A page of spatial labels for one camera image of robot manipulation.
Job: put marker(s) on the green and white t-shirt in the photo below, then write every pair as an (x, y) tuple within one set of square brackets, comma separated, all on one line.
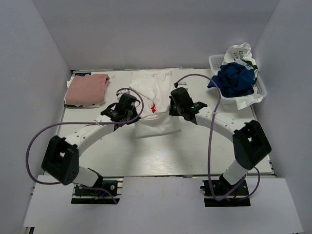
[(251, 71)]

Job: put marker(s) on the white red-print t-shirt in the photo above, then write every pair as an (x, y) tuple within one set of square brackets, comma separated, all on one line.
[(154, 86)]

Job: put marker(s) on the folded pink t-shirt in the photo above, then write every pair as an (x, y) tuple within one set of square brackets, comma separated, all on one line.
[(89, 85)]

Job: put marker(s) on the white plastic basket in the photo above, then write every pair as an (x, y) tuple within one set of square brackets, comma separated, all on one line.
[(215, 61)]

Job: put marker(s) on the blue t-shirt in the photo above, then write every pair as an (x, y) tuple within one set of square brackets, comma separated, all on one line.
[(231, 81)]

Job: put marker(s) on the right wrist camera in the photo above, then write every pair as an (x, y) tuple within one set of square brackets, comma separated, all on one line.
[(181, 84)]

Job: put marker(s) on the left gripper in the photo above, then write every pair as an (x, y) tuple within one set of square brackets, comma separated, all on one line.
[(135, 113)]

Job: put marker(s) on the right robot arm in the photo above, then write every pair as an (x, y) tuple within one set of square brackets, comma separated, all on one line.
[(249, 140)]

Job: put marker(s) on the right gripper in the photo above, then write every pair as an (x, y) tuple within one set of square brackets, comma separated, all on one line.
[(172, 112)]

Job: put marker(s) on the white printed t-shirt in basket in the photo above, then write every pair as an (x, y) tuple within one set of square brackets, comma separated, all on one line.
[(234, 53)]

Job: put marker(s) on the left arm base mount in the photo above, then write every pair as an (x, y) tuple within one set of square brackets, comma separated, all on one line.
[(109, 195)]

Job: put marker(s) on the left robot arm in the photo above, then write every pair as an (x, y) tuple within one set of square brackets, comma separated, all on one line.
[(61, 159)]

